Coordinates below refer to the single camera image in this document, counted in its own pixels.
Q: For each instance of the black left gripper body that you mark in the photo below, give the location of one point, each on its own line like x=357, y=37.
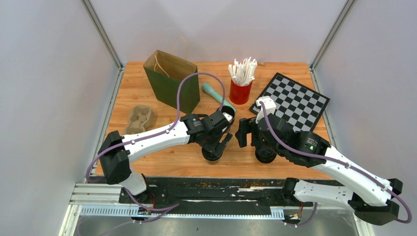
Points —
x=211, y=144

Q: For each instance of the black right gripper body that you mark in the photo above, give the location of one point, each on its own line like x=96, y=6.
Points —
x=256, y=139

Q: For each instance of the stack of black cups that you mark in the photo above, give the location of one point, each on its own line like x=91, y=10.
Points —
x=229, y=110

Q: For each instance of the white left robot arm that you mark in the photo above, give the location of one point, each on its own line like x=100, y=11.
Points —
x=117, y=152

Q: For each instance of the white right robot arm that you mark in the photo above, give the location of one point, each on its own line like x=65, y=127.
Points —
x=368, y=196

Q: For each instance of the red cup holder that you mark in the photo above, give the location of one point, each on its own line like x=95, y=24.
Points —
x=239, y=94

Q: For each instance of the teal handheld massager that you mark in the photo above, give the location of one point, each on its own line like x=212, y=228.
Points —
x=210, y=90

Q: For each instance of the white wrapped straws bundle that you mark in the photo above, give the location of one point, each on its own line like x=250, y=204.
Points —
x=242, y=73

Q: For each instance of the black white chessboard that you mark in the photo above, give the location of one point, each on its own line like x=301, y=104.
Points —
x=297, y=104

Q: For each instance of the grey cardboard cup carrier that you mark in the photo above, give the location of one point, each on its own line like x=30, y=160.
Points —
x=140, y=119

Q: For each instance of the green paper bag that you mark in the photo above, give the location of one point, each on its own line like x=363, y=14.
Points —
x=165, y=72

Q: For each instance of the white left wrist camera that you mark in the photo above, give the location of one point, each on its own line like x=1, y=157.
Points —
x=229, y=117

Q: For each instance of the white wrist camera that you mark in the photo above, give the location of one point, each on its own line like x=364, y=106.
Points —
x=267, y=106
x=229, y=117

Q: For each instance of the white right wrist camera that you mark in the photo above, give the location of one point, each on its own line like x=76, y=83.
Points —
x=267, y=106

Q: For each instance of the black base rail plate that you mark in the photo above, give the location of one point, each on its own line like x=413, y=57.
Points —
x=217, y=196

